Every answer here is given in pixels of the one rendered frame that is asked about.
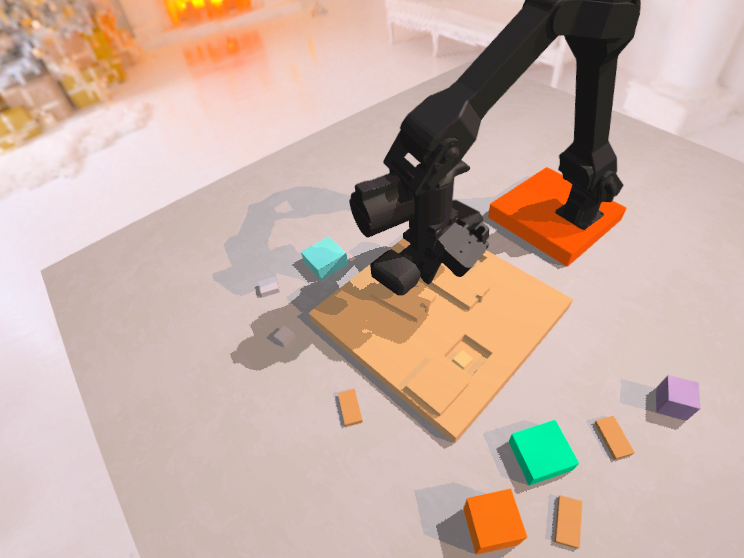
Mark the green square block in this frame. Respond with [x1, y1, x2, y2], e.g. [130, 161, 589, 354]
[509, 419, 579, 485]

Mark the purple cube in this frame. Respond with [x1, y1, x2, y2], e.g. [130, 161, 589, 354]
[656, 375, 701, 421]

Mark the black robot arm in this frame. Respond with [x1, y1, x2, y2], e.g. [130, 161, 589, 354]
[349, 0, 641, 277]

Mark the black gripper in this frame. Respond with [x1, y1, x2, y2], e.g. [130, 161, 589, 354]
[371, 199, 483, 296]

